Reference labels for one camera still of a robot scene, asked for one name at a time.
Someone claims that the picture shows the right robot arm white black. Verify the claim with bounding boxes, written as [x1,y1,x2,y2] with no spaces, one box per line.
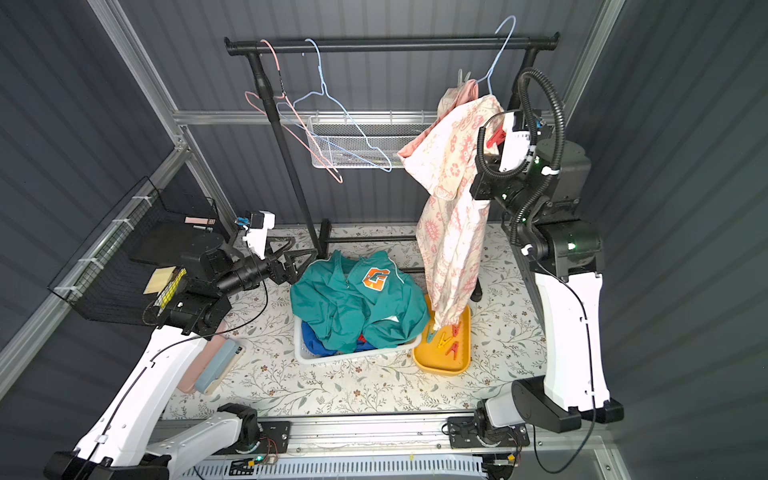
[474,141,625,445]

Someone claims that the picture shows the white perforated laundry basket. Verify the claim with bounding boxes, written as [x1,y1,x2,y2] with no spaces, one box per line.
[294,316,422,365]

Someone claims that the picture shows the pink floral garment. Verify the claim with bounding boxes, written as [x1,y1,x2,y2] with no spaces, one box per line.
[397,80,502,331]

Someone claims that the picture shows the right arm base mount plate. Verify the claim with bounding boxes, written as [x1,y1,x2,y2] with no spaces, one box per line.
[441,416,530,449]

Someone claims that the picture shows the blue red white jacket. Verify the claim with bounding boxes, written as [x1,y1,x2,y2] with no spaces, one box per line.
[299,320,379,358]

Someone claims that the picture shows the white mesh hanging cup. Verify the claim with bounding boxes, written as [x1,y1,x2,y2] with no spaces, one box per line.
[305,111,436,172]

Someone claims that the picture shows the yellow sticky notepad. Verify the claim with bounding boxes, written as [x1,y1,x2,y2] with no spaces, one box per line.
[143,267,185,295]

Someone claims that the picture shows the yellow clothespin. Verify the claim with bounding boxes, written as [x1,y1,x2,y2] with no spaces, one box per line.
[437,332,452,349]

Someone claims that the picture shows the pink wire hanger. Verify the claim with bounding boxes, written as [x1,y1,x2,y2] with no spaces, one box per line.
[244,38,344,184]

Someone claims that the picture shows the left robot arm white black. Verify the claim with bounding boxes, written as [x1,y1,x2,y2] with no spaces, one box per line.
[43,316,266,479]

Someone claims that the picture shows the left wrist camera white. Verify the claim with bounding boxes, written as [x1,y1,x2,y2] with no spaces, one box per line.
[236,210,276,260]

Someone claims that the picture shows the yellow plastic tray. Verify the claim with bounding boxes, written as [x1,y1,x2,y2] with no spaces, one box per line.
[412,295,471,376]

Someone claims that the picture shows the pink and teal flat cases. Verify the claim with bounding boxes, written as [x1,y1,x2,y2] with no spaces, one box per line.
[177,336,245,396]

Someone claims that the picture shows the black wire mesh basket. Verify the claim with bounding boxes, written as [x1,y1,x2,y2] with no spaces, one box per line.
[48,177,223,327]

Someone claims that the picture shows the black clothes rack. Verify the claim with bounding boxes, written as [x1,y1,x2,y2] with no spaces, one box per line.
[224,32,561,303]

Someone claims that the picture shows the green jacket orange letter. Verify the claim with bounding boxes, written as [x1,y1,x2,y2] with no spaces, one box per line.
[290,251,430,354]

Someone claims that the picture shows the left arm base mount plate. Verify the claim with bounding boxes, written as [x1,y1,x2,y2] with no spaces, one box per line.
[215,421,292,456]

